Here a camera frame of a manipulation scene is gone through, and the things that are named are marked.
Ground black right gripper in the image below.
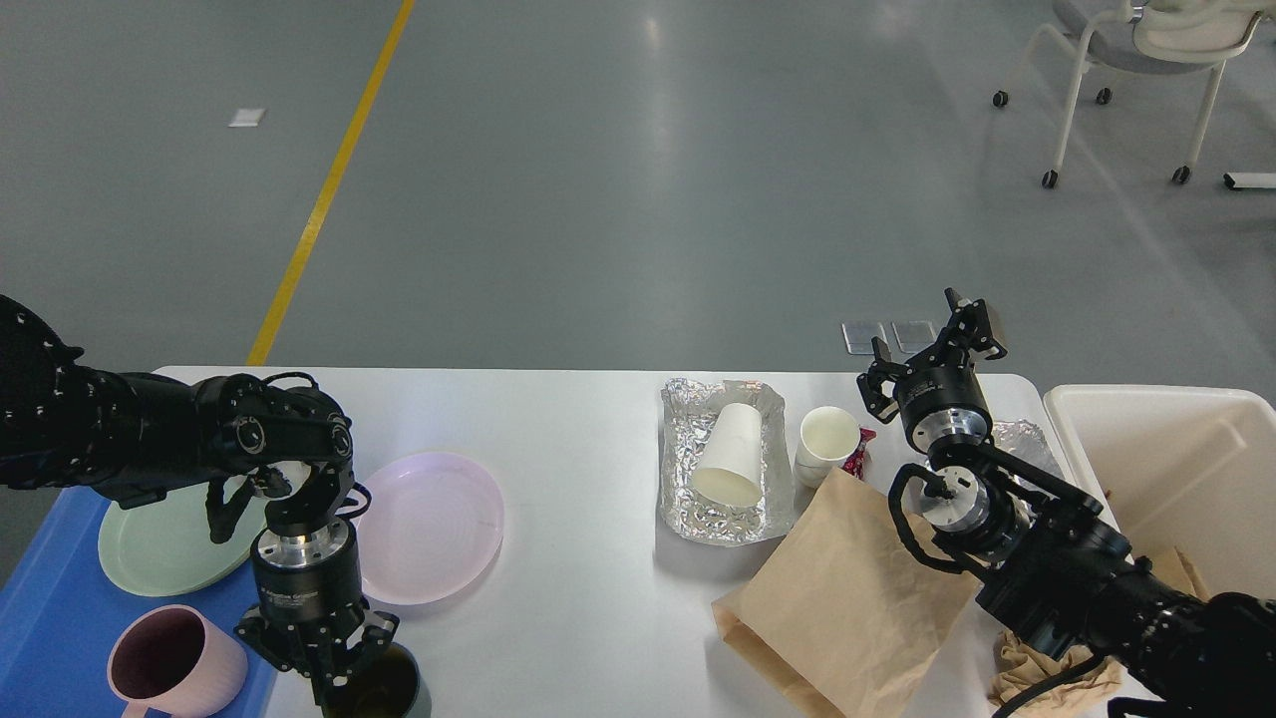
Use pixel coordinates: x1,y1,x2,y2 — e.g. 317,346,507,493
857,289,1008,453

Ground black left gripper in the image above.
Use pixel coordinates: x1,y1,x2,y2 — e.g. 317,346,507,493
235,523,402,707

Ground dark teal mug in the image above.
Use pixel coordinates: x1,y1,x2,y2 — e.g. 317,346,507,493
320,641,433,717

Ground crushed red soda can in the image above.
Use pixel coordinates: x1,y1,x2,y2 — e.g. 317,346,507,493
841,429,878,481

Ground pink plate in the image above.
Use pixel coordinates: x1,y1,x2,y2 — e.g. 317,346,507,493
355,453,505,607

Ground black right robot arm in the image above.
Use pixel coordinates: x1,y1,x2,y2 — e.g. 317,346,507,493
857,289,1275,717

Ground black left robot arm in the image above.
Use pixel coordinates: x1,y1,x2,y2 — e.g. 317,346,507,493
1,298,399,717

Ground grey floor socket plate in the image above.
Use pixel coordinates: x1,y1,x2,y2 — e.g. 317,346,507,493
889,321,937,356
841,321,888,356

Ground white paper cup upright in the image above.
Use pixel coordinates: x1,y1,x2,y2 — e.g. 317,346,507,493
794,406,863,490

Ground crumpled foil piece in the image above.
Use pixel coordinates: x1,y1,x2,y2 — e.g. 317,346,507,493
923,418,1064,480

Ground pink ribbed mug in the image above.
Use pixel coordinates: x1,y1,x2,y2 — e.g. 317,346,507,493
106,604,249,717

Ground light green plate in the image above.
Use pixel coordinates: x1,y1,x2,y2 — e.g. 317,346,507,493
100,486,268,598

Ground white paper cup lying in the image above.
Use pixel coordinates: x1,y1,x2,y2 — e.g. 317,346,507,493
690,403,763,508

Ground aluminium foil tray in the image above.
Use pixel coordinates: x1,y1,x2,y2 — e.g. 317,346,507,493
658,377,798,548

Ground brown paper bag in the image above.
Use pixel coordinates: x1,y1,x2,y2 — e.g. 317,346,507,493
715,469,976,717

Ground blue plastic tray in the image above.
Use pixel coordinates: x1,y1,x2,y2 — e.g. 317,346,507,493
1,488,258,717

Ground white plastic bin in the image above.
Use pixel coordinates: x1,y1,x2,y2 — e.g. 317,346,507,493
1044,385,1275,598

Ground crumpled brown paper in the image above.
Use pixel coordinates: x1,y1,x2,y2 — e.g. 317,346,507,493
986,545,1211,718

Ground white furniture foot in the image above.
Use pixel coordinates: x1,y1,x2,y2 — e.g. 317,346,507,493
1222,172,1276,191

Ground white office chair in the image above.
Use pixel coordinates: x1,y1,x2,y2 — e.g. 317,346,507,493
991,1,1273,189

